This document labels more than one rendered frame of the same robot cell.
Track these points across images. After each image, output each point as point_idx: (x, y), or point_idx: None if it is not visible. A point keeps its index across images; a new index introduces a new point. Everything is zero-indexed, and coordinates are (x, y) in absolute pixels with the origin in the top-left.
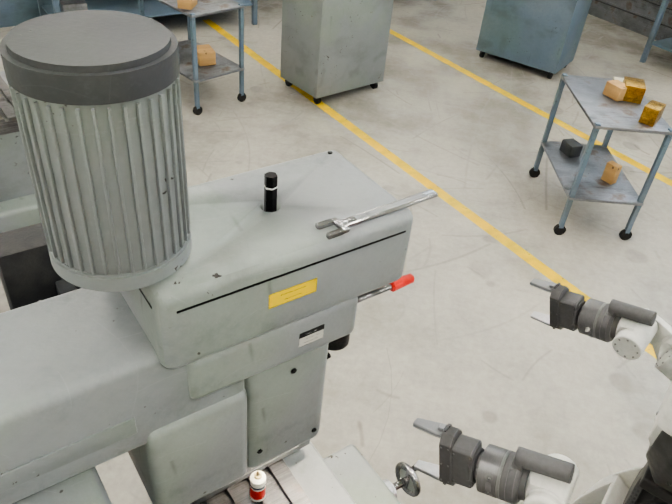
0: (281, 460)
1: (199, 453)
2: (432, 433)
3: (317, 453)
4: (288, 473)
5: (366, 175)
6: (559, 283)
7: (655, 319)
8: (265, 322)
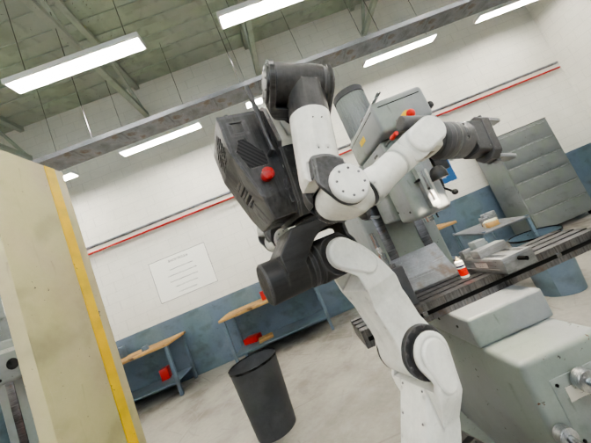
0: (491, 273)
1: None
2: None
3: (526, 293)
4: (482, 277)
5: (396, 94)
6: (478, 115)
7: (404, 123)
8: (363, 152)
